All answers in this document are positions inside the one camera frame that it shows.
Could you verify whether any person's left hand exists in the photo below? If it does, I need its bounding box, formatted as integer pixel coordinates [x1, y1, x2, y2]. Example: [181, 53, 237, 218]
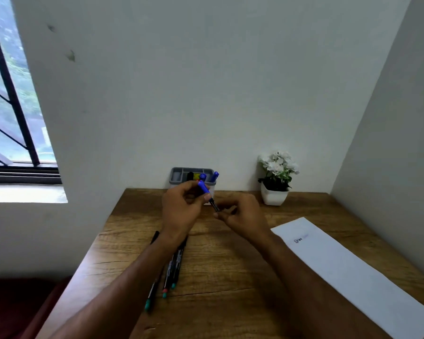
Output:
[161, 180, 212, 241]

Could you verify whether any person's right hand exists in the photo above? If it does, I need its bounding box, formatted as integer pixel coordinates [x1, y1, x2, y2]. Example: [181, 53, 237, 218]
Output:
[213, 192, 275, 246]

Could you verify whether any blue capped black marker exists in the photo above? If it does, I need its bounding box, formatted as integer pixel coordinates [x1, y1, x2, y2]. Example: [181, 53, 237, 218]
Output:
[197, 180, 220, 212]

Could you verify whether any person's right forearm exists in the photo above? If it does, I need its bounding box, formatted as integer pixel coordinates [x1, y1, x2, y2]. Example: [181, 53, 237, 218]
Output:
[257, 232, 384, 339]

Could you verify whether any person's left forearm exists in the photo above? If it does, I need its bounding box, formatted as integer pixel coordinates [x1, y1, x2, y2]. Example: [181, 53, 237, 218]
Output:
[49, 230, 188, 339]

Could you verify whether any grey pen holder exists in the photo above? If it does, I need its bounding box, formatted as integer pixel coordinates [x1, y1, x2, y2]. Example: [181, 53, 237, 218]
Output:
[169, 167, 217, 206]

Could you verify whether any white potted flower plant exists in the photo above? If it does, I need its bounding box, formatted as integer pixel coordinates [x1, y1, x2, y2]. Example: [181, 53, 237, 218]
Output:
[257, 150, 300, 207]

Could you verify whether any black pen with teal tip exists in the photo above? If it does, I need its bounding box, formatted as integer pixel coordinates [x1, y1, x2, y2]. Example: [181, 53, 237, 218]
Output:
[144, 230, 160, 312]
[171, 236, 189, 290]

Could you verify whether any black pen with red tip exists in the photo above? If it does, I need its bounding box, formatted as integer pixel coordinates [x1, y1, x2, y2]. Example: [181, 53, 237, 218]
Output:
[162, 243, 181, 299]

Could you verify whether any white paper sheet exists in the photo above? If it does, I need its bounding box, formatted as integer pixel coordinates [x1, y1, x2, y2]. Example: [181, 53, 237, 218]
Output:
[270, 217, 424, 339]

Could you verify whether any window with black grille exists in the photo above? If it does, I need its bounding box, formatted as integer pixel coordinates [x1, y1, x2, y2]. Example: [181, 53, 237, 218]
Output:
[0, 0, 63, 185]

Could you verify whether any dark red seat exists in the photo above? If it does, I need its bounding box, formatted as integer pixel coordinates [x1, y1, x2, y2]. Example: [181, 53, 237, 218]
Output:
[0, 276, 72, 339]

